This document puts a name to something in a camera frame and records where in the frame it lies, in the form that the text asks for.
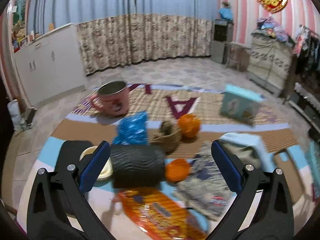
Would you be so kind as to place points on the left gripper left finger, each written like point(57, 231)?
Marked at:
point(57, 206)

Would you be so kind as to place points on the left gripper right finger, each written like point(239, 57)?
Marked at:
point(273, 218)

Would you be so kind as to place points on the grey patterned snack packet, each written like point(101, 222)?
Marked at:
point(204, 189)

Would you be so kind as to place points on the orange plastic bowl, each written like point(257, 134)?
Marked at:
point(177, 170)

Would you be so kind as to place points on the orange snack wrapper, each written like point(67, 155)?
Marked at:
point(158, 215)

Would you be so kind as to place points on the blue plastic bag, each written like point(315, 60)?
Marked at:
point(132, 130)

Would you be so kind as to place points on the brown phone case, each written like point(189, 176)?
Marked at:
point(285, 162)

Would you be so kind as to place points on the black ribbed roll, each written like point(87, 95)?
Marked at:
point(137, 165)

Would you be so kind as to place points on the colourful cartoon blanket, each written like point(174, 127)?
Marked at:
point(252, 144)

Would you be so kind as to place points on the teal cardboard box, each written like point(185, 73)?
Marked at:
point(240, 104)

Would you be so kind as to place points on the orange peel piece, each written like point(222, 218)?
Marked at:
point(189, 125)

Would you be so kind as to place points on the crumpled brown paper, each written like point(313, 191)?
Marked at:
point(168, 136)

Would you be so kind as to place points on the pink metal mug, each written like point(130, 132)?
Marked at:
point(111, 98)

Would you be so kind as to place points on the white cabinet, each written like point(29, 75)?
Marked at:
point(51, 66)

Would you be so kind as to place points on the covered beige dresser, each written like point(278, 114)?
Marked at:
point(270, 63)

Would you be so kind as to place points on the small wooden stool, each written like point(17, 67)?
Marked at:
point(237, 55)

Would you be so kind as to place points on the clothes rack with garments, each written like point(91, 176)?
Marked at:
point(306, 55)

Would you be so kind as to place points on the floral beige curtain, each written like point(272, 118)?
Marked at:
point(126, 39)

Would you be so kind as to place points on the dark water dispenser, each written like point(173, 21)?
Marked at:
point(222, 34)

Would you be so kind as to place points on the pile of folded clothes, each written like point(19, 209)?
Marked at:
point(272, 28)

